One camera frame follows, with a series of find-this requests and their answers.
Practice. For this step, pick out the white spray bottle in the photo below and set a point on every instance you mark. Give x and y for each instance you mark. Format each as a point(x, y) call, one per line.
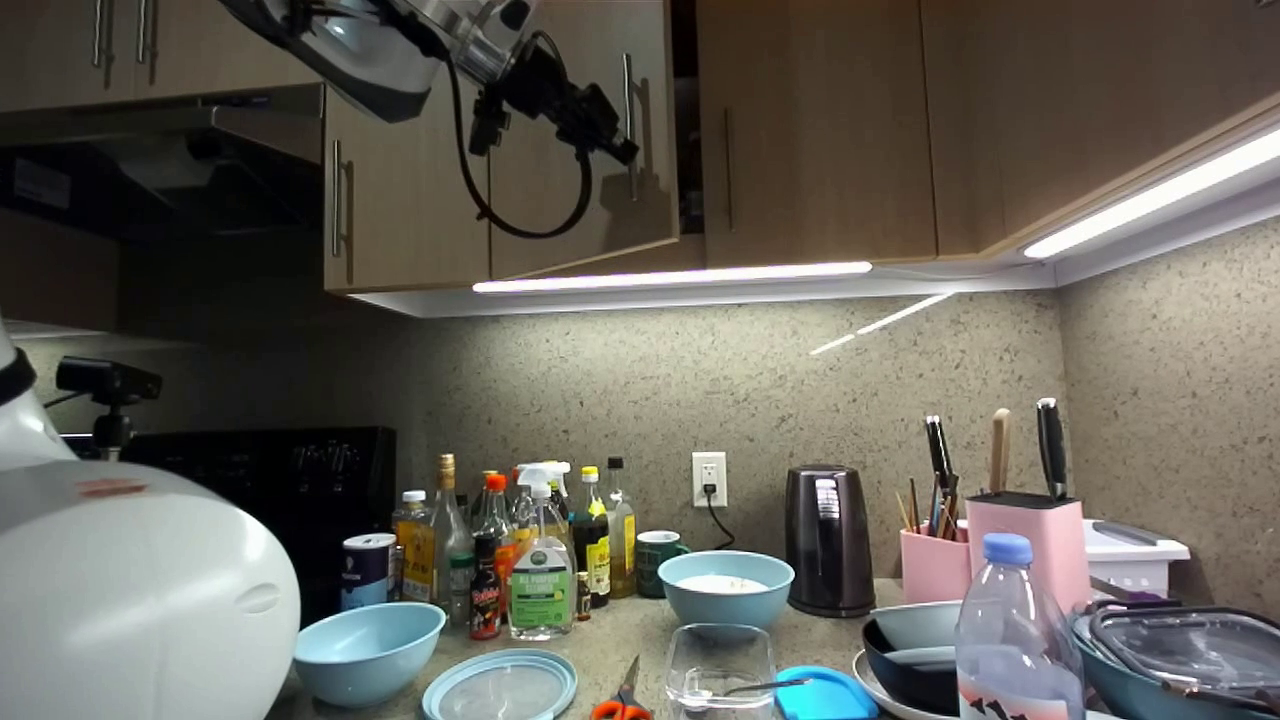
point(541, 584)

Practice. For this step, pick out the white wall outlet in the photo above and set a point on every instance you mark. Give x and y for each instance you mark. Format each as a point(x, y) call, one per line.
point(708, 471)

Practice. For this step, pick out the white dish rack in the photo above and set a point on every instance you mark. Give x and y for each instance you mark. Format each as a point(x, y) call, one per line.
point(1133, 560)

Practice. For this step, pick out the yellow cap dark bottle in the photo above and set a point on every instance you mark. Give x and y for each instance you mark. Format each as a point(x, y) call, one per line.
point(589, 546)

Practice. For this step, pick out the light blue empty bowl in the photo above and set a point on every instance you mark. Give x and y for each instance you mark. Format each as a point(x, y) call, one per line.
point(369, 653)

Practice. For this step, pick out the black cap oil bottle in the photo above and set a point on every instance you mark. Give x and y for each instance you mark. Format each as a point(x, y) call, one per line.
point(623, 535)

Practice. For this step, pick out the pale blue stacked bowl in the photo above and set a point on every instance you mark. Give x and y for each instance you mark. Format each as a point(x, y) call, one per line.
point(920, 626)

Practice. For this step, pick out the clear plastic container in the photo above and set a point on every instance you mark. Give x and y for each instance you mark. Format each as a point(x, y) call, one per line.
point(722, 653)

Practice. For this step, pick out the clear plastic water bottle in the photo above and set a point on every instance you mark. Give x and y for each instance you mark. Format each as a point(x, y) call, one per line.
point(1015, 626)

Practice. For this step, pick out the wooden upper cabinets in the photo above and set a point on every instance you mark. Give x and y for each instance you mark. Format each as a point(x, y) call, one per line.
point(1092, 95)

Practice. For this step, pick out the light blue filled bowl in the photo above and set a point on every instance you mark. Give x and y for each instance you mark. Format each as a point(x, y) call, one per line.
point(725, 603)

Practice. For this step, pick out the large gold cap bottle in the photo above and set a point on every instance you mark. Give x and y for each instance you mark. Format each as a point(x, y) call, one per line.
point(451, 535)

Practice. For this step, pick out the dark range hood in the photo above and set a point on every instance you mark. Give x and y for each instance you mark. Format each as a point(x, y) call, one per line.
point(162, 174)

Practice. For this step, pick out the under-cabinet light strip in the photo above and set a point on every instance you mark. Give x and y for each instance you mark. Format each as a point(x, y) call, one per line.
point(1162, 193)
point(666, 278)

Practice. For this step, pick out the orange cap sauce bottle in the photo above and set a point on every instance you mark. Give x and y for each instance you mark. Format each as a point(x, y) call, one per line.
point(491, 572)

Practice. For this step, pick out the pink utensil holder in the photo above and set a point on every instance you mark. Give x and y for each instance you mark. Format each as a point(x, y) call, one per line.
point(932, 564)

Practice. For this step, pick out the pink knife block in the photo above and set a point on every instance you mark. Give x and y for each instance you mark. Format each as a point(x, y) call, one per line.
point(1035, 546)

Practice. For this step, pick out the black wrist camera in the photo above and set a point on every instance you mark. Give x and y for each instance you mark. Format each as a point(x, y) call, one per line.
point(491, 122)

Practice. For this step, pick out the dark navy bowl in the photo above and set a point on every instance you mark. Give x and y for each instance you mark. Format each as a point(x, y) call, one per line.
point(904, 683)

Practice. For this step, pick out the black electric kettle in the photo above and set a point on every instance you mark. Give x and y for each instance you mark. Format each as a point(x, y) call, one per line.
point(826, 546)

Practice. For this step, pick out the teal lid dark jar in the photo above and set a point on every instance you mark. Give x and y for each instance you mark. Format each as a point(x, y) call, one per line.
point(659, 564)

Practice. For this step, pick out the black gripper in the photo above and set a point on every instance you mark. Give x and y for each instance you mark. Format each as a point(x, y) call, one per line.
point(554, 85)

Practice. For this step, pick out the black camera on stand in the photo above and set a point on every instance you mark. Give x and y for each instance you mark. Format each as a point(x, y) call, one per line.
point(105, 385)

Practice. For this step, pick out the white lid canister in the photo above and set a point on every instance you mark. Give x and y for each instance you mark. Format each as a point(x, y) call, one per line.
point(369, 572)

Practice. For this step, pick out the blue rim clear lid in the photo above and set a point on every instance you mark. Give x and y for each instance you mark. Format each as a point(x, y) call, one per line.
point(501, 685)

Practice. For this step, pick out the metal spoon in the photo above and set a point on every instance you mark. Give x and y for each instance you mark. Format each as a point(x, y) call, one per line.
point(695, 692)

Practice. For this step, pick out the yellow plastic bottle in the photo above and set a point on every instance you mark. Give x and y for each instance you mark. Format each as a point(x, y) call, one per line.
point(418, 552)

